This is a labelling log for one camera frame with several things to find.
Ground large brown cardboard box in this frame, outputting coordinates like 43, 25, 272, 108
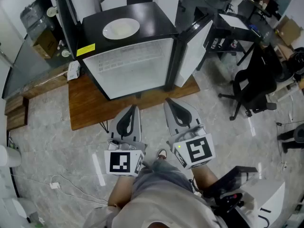
275, 15, 304, 47

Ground white tissue pack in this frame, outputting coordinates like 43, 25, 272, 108
66, 60, 82, 81

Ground black floor stand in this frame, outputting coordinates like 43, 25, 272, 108
276, 123, 304, 154

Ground person's sneaker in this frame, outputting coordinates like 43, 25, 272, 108
156, 148, 168, 161

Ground white round plate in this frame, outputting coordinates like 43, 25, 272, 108
102, 18, 141, 40

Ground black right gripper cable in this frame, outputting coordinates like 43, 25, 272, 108
189, 178, 203, 195

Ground small brown cardboard box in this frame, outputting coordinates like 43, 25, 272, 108
32, 29, 59, 59

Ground white cable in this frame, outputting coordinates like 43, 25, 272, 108
11, 173, 109, 205

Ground black office chair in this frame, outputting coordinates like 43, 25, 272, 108
218, 44, 284, 121

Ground black mini fridge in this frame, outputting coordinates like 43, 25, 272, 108
76, 1, 214, 101

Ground person's left forearm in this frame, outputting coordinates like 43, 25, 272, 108
108, 174, 136, 209

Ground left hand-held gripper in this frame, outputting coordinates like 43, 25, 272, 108
104, 104, 147, 177

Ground person's white shirt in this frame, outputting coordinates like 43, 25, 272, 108
83, 186, 259, 228

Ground clear water jug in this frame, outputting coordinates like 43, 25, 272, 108
19, 0, 48, 36

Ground white box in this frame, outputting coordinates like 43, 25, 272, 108
237, 179, 285, 228

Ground black controller with red button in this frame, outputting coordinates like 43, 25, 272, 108
213, 192, 245, 214

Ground white board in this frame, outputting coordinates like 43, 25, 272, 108
218, 13, 249, 30

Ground black desk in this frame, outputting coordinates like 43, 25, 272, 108
194, 6, 262, 67

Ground black tablet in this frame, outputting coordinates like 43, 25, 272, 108
208, 166, 259, 199

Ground white cylinder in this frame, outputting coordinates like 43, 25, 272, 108
0, 145, 22, 168

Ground wooden steps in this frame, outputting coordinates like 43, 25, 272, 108
4, 95, 29, 131

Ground person's grey shorts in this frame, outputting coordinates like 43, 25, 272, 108
132, 159, 195, 200

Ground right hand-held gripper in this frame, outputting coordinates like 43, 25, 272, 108
163, 97, 216, 170

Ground person's right forearm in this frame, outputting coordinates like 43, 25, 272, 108
189, 162, 219, 195

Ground low wooden table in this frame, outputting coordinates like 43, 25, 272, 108
68, 73, 201, 131

